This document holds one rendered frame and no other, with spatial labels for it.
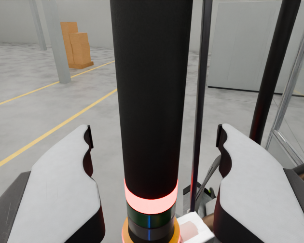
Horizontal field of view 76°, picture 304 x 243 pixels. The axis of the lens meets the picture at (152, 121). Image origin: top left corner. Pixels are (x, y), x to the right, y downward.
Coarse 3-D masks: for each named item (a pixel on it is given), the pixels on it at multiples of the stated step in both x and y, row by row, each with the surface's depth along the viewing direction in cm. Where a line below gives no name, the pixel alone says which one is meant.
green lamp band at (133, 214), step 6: (126, 204) 13; (174, 204) 12; (132, 210) 12; (168, 210) 12; (174, 210) 13; (132, 216) 12; (138, 216) 12; (144, 216) 12; (150, 216) 12; (156, 216) 12; (162, 216) 12; (168, 216) 12; (138, 222) 12; (144, 222) 12; (150, 222) 12; (156, 222) 12; (162, 222) 12
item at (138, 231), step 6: (174, 216) 13; (132, 222) 13; (168, 222) 12; (132, 228) 13; (138, 228) 12; (144, 228) 12; (162, 228) 12; (168, 228) 13; (138, 234) 13; (144, 234) 12; (150, 234) 12; (156, 234) 12; (162, 234) 13; (150, 240) 13
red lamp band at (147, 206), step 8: (128, 192) 11; (176, 192) 12; (128, 200) 12; (136, 200) 11; (144, 200) 11; (152, 200) 11; (160, 200) 11; (168, 200) 11; (136, 208) 12; (144, 208) 11; (152, 208) 11; (160, 208) 11
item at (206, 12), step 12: (204, 0) 7; (204, 12) 7; (204, 24) 7; (204, 36) 8; (204, 48) 8; (204, 60) 8; (204, 72) 8; (204, 84) 8; (204, 96) 9; (192, 168) 11; (192, 180) 11; (192, 192) 12; (192, 204) 12
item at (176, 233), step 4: (176, 220) 15; (124, 224) 15; (176, 224) 15; (124, 228) 15; (176, 228) 14; (124, 232) 14; (176, 232) 14; (124, 236) 14; (128, 236) 14; (176, 236) 14; (124, 240) 14; (128, 240) 14; (172, 240) 14; (176, 240) 14
